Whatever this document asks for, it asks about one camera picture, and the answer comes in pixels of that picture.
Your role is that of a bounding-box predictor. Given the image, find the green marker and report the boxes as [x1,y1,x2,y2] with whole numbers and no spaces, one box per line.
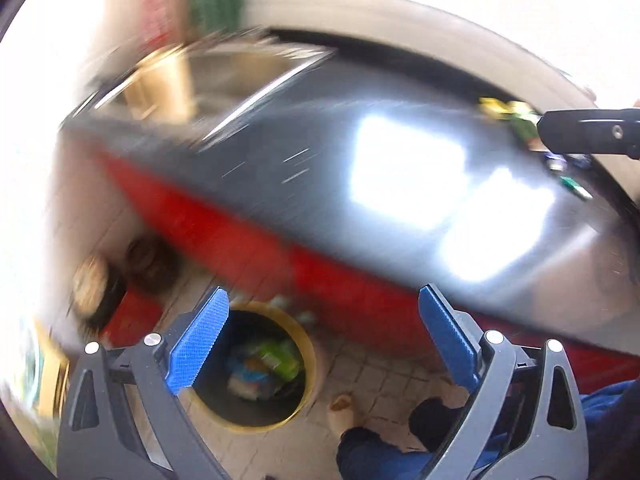
[559,175,594,202]

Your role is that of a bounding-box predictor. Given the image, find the red plastic bag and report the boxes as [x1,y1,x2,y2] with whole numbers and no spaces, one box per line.
[141,0,172,47]

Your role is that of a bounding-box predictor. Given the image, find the dark round pot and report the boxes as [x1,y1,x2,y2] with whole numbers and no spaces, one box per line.
[124,236,182,292]

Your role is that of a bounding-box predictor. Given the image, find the person's blue pants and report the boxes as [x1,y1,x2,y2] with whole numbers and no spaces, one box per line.
[335,380,640,480]

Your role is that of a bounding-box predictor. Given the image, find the red cabinet front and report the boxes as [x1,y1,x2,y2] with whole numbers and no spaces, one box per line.
[100,150,640,396]

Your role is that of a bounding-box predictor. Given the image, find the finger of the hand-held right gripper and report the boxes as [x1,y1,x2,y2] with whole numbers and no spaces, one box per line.
[536,107,640,159]

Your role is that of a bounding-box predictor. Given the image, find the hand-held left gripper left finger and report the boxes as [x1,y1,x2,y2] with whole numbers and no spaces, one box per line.
[56,286,236,480]

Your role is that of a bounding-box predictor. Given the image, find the steel sink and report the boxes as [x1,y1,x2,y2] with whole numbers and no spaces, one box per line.
[92,42,338,128]

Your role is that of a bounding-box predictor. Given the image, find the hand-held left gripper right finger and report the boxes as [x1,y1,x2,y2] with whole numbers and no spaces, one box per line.
[417,284,590,480]

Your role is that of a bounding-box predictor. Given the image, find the yellow rimmed waste bin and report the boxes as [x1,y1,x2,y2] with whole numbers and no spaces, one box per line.
[187,302,319,432]

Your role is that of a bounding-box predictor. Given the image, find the yellow plastic pitcher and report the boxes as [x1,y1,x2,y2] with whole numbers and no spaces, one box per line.
[124,52,197,122]

